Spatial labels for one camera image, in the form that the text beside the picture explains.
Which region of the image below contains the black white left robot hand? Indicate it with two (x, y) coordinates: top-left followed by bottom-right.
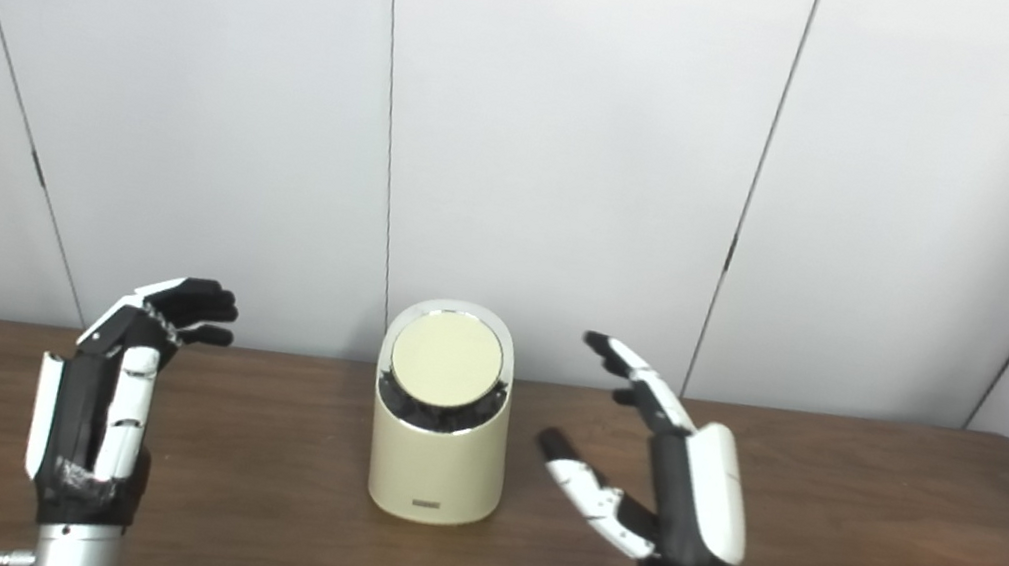
(14, 256), (244, 550)

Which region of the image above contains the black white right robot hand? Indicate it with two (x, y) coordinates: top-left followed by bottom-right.
(516, 324), (783, 566)

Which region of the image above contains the cream-colored round bin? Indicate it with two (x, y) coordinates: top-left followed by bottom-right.
(355, 289), (531, 534)

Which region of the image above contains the cream round bin lid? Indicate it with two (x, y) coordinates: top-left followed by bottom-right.
(384, 303), (511, 416)

